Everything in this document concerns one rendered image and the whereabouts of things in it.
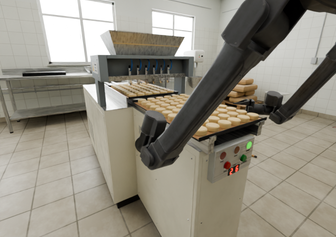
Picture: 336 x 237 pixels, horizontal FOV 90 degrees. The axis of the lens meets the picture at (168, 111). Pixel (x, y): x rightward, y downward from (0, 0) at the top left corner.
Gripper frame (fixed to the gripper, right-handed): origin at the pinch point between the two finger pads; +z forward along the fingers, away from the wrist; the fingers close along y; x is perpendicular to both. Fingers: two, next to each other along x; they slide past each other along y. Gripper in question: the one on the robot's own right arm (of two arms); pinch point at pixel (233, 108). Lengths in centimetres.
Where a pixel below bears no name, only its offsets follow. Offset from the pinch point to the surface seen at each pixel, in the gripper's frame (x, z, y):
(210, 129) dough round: 36.0, 12.8, 0.9
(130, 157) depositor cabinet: -8, 68, -44
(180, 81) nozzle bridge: -52, 38, 8
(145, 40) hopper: -21, 57, 39
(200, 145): 38.4, 16.2, -4.7
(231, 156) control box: 31.7, 3.9, -11.6
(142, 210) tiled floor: -5, 60, -89
